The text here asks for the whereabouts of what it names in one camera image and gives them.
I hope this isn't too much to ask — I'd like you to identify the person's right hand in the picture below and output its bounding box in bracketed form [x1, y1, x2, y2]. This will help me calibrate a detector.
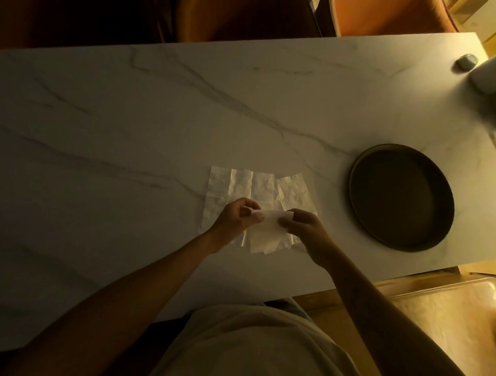
[278, 208, 338, 272]

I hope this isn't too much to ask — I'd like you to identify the person's left hand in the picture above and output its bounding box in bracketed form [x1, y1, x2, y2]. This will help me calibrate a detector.
[207, 197, 266, 255]

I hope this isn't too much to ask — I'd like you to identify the spread of white paper napkins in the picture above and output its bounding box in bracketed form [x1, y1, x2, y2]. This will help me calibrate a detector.
[197, 165, 318, 255]

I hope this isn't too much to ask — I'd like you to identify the round dark tray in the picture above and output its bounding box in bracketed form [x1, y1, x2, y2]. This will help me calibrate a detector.
[348, 144, 455, 253]

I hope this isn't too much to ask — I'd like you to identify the person's left forearm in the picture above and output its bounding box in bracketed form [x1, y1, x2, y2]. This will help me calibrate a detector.
[0, 230, 222, 376]

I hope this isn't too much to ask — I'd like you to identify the person's right forearm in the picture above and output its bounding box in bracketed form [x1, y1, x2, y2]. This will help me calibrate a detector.
[319, 249, 466, 376]

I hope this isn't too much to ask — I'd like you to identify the beige shirt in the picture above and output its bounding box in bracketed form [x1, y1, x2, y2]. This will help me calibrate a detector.
[149, 304, 361, 376]

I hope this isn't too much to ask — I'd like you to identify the small grey round cap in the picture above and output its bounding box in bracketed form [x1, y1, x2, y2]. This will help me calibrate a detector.
[455, 53, 478, 72]

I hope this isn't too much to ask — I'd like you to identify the white rounded container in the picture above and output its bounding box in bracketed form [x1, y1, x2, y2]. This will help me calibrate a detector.
[468, 56, 496, 96]

